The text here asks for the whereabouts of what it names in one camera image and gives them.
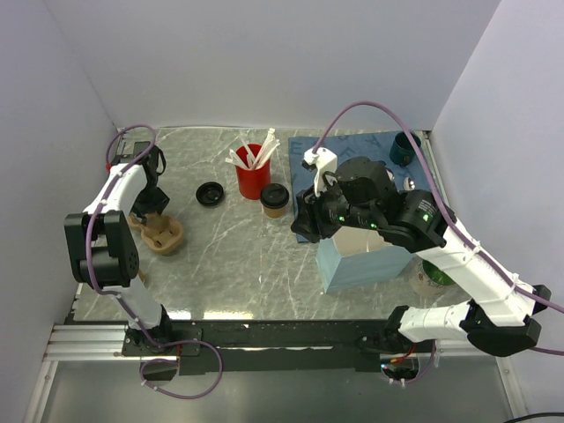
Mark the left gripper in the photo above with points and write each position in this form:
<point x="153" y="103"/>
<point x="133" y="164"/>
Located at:
<point x="158" y="204"/>

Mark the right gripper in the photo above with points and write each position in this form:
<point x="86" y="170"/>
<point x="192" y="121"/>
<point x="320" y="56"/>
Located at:
<point x="310" y="209"/>

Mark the black cup lid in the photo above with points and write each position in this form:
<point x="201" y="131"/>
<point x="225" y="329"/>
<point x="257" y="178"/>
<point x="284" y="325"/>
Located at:
<point x="274" y="196"/>
<point x="210" y="194"/>

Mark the light blue paper bag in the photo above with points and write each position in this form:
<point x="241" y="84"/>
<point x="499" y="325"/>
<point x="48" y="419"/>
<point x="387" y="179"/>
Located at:
<point x="355" y="257"/>

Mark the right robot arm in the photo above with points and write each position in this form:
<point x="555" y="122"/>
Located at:
<point x="498" y="317"/>

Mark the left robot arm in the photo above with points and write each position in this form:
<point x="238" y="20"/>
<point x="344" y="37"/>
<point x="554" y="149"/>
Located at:
<point x="101" y="248"/>

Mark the cardboard cup carrier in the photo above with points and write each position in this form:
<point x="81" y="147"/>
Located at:
<point x="162" y="234"/>

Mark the red straw holder cup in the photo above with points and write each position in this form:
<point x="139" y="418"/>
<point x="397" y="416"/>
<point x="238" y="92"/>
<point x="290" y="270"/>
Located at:
<point x="251" y="182"/>

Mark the white wrapped straws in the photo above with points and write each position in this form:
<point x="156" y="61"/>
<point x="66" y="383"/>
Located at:
<point x="251" y="160"/>

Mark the blue letter-print cloth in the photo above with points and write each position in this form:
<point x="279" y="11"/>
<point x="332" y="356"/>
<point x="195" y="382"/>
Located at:
<point x="343" y="150"/>

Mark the silver spoon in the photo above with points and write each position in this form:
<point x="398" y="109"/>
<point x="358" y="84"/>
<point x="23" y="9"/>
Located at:
<point x="409" y="184"/>

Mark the dark green mug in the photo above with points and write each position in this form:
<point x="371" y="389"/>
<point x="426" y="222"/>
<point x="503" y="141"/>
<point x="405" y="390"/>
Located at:
<point x="402" y="152"/>

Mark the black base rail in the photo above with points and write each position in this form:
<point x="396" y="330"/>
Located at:
<point x="205" y="346"/>

